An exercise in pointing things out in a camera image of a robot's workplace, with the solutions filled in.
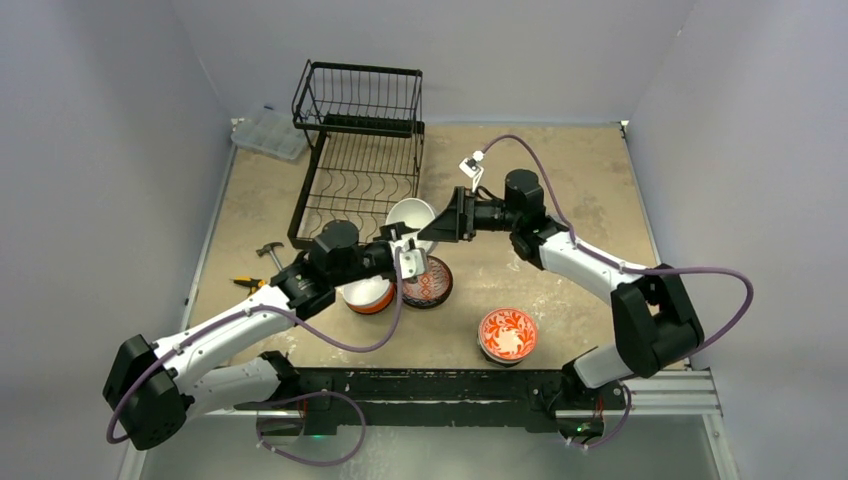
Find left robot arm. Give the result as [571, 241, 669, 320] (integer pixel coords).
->
[103, 220, 429, 450]

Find yellow handled pliers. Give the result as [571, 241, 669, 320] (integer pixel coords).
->
[231, 277, 266, 295]

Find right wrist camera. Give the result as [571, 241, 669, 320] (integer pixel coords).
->
[459, 150, 485, 193]

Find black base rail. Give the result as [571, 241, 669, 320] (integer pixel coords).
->
[239, 367, 625, 435]

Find orange white bowl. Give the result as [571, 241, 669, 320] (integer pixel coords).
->
[341, 276, 396, 315]

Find aluminium frame rail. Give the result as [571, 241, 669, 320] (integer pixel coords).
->
[117, 370, 741, 479]

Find red patterned black bowl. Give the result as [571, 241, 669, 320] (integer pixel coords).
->
[402, 256, 454, 310]

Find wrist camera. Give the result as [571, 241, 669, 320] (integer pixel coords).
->
[397, 247, 428, 281]
[459, 150, 485, 193]

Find white ribbed bowl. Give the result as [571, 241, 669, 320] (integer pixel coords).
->
[385, 198, 437, 255]

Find small hammer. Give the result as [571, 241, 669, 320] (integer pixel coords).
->
[256, 241, 284, 271]

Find black wire dish rack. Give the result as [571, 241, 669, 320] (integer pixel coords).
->
[287, 60, 425, 249]

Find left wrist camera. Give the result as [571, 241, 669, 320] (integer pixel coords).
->
[397, 247, 428, 281]

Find red floral bowl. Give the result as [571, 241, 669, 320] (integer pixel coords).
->
[477, 308, 539, 367]

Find clear plastic organizer box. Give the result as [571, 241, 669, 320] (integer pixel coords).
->
[230, 106, 308, 162]

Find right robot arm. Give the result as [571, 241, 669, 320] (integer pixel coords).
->
[417, 169, 704, 407]

